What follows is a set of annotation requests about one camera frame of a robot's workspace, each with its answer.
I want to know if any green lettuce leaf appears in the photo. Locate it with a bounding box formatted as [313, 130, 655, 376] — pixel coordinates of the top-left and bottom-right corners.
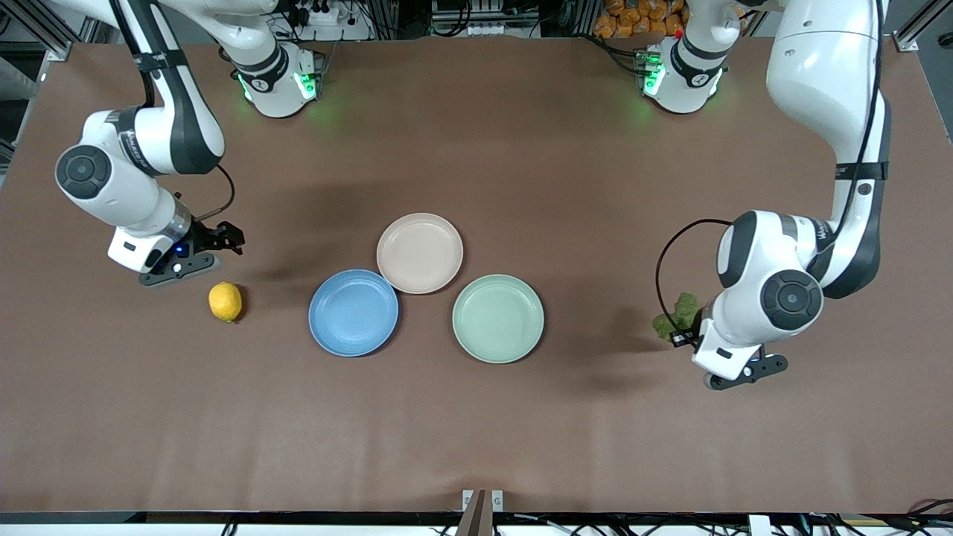
[652, 292, 702, 343]

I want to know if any yellow lemon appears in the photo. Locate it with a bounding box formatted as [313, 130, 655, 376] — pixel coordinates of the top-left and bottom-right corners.
[208, 281, 243, 324]

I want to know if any brown table cover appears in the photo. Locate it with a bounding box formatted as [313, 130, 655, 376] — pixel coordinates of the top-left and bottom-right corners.
[0, 36, 953, 514]

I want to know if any blue plate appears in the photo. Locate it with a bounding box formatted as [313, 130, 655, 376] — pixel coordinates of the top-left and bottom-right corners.
[308, 269, 400, 358]

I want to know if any beige plate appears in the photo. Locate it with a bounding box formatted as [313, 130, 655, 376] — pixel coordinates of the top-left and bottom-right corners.
[376, 213, 465, 296]

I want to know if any pale green plate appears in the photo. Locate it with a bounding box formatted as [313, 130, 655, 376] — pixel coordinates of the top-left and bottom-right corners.
[452, 274, 545, 365]

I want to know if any white power strip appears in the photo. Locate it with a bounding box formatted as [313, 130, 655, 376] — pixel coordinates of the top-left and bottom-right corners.
[287, 0, 373, 42]

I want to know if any orange snack bag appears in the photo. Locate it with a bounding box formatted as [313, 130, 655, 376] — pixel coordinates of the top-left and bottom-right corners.
[593, 0, 687, 39]

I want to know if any grey electronics rack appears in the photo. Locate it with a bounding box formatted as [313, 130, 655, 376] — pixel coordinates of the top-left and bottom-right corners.
[432, 0, 541, 38]

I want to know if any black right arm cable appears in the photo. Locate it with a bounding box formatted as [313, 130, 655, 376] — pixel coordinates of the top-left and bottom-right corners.
[195, 164, 236, 221]

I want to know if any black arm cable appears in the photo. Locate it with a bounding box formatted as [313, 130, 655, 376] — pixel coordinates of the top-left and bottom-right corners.
[195, 164, 236, 221]
[655, 0, 888, 336]

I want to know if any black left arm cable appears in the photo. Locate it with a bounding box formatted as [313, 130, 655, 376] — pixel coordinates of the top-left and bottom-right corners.
[655, 0, 888, 336]

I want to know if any aluminium frame profile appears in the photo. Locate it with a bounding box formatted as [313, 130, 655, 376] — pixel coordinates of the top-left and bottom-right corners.
[893, 0, 953, 53]
[0, 0, 83, 62]

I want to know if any black table edge rail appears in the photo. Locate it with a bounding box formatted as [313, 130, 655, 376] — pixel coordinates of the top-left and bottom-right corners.
[0, 511, 953, 526]

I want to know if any metal camera bracket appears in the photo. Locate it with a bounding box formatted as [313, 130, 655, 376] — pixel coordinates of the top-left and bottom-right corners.
[462, 489, 505, 536]

